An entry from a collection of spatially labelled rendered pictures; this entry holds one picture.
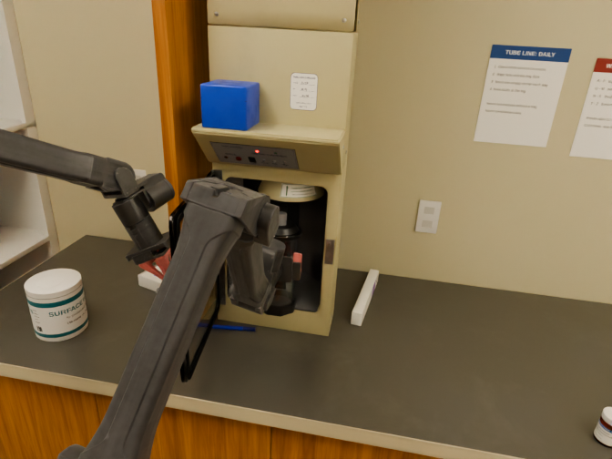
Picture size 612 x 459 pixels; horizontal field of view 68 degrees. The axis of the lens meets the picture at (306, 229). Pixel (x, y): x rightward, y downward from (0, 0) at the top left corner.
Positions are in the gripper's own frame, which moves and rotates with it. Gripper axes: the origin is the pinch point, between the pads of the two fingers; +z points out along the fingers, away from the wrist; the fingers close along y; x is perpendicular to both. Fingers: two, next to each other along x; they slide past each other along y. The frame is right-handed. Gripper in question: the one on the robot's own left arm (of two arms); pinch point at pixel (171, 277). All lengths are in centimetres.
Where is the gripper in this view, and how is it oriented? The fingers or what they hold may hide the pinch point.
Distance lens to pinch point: 104.7
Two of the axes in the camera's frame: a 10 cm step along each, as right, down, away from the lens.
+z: 3.8, 8.5, 3.6
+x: -0.8, 4.2, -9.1
